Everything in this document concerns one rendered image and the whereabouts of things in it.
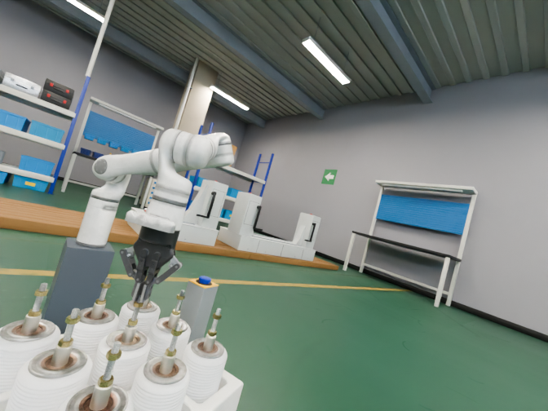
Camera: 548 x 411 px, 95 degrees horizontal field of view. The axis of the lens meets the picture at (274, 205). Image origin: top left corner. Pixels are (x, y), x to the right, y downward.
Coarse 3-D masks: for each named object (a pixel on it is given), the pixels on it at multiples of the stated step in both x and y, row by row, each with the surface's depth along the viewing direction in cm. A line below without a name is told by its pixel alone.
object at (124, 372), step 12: (108, 348) 48; (144, 348) 51; (96, 360) 48; (120, 360) 47; (132, 360) 48; (144, 360) 52; (96, 372) 47; (120, 372) 47; (132, 372) 49; (120, 384) 48; (132, 384) 49
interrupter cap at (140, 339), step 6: (120, 330) 54; (108, 336) 51; (114, 336) 51; (120, 336) 52; (138, 336) 54; (144, 336) 54; (108, 342) 49; (132, 342) 51; (138, 342) 51; (144, 342) 52; (120, 348) 48; (126, 348) 49; (132, 348) 49; (138, 348) 50
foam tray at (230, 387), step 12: (60, 336) 58; (228, 384) 58; (240, 384) 59; (0, 396) 40; (216, 396) 53; (228, 396) 54; (0, 408) 40; (192, 408) 48; (204, 408) 49; (216, 408) 51; (228, 408) 55
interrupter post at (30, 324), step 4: (28, 316) 46; (32, 316) 46; (36, 316) 46; (40, 316) 47; (24, 320) 46; (28, 320) 46; (32, 320) 46; (36, 320) 46; (24, 324) 46; (28, 324) 46; (32, 324) 46; (36, 324) 46; (24, 328) 46; (28, 328) 46; (32, 328) 46; (36, 328) 47; (24, 332) 45; (28, 332) 46; (32, 332) 46
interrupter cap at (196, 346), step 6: (192, 342) 57; (198, 342) 57; (216, 342) 60; (192, 348) 55; (198, 348) 55; (216, 348) 57; (222, 348) 58; (198, 354) 53; (204, 354) 54; (210, 354) 54; (216, 354) 55; (222, 354) 56
